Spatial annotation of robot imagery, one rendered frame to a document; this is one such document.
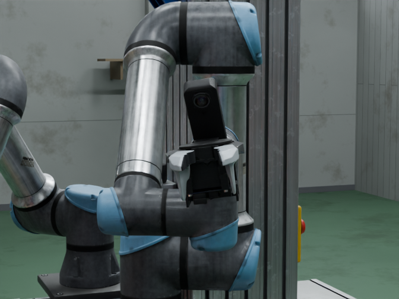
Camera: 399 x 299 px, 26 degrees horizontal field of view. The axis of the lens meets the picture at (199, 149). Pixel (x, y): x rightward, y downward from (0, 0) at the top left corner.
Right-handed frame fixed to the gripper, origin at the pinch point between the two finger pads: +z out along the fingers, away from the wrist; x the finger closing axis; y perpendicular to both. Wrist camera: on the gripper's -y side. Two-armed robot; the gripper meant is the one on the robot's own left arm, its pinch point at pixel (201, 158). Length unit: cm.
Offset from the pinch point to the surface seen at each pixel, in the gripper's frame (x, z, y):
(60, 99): 233, -948, 7
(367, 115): -153, -1090, 88
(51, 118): 247, -943, 28
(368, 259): -88, -679, 185
